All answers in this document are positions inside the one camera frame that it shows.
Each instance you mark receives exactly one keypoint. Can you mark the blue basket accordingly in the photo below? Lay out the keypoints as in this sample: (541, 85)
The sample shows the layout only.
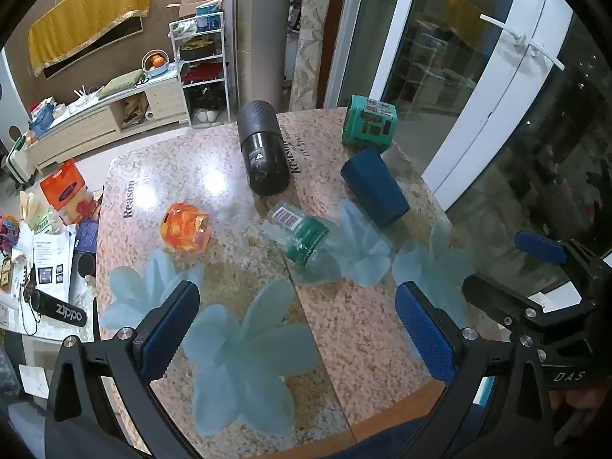
(40, 122)

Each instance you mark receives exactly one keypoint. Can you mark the white and green suitcase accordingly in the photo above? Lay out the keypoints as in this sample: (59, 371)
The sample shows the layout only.
(19, 162)

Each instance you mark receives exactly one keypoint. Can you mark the teal printed box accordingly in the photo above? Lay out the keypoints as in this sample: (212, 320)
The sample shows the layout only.
(369, 122)

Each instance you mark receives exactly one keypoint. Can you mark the yellow cloth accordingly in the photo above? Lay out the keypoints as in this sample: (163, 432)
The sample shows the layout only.
(81, 14)

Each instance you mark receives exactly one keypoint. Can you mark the black television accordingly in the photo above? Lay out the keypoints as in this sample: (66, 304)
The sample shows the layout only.
(95, 52)

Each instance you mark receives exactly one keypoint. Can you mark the patterned curtain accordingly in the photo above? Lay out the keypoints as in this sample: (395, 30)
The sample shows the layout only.
(308, 33)

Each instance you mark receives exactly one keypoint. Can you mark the grey round pillar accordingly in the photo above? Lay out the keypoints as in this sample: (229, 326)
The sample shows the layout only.
(263, 38)

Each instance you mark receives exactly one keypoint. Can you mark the light wooden cabinet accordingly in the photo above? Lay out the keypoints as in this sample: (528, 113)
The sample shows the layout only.
(95, 122)

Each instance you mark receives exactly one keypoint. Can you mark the black cylindrical tumbler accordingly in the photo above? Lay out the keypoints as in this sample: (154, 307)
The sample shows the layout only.
(263, 148)

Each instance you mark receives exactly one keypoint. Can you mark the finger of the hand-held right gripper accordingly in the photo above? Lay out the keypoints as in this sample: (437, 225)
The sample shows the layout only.
(540, 246)
(502, 303)

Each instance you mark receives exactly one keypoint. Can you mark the cardboard box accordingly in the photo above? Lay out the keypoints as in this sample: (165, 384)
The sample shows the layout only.
(191, 2)

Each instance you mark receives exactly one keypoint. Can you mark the fruit bowl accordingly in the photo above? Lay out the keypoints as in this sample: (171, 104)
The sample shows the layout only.
(155, 64)

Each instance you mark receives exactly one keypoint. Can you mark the orange bag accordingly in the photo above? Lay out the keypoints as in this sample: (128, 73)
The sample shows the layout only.
(64, 191)

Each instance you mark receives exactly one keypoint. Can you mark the white printed paper sheet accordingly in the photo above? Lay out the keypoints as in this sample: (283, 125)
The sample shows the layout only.
(52, 260)

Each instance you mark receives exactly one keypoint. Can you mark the white slippers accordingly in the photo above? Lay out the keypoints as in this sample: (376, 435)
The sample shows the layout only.
(206, 115)

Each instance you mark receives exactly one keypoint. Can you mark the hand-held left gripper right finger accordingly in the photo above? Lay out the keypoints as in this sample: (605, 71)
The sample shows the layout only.
(425, 330)

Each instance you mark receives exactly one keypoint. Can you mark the black cylindrical case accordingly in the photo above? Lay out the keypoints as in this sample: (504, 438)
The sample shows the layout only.
(60, 310)

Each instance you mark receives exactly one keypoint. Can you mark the orange crumpled wrapper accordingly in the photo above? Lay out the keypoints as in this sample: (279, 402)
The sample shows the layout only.
(184, 227)

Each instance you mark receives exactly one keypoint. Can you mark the blue box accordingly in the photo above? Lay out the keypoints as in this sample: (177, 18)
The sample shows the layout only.
(87, 236)

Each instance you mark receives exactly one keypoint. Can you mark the dark blue cup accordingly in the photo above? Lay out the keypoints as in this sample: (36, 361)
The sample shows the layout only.
(375, 186)

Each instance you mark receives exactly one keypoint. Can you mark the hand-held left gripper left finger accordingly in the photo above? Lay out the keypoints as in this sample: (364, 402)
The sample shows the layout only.
(169, 325)

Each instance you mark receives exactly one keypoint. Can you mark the white shelf rack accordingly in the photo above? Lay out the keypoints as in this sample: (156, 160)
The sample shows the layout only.
(201, 71)

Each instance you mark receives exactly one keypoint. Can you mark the green cushion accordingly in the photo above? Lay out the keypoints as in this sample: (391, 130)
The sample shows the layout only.
(122, 83)

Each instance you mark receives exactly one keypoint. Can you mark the clear jar with green lid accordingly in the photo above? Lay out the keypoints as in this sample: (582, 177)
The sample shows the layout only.
(306, 244)

